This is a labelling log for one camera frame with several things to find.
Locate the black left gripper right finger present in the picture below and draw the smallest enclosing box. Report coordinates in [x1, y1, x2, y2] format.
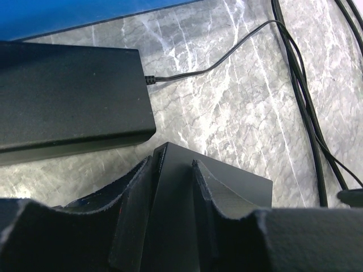
[192, 160, 362, 271]

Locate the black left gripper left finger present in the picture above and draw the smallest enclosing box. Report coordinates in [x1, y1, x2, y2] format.
[1, 157, 152, 271]

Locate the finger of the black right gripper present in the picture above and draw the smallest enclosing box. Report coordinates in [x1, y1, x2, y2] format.
[337, 189, 363, 206]

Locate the black switch box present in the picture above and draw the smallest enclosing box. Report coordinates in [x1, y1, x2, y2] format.
[140, 142, 273, 271]

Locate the black patch cable teal plug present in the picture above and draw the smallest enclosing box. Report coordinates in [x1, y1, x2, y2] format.
[271, 1, 348, 207]

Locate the black power adapter brick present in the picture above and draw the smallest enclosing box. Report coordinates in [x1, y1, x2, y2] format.
[1, 41, 156, 165]

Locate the blue plastic bin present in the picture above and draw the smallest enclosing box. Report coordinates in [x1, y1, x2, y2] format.
[1, 0, 190, 41]

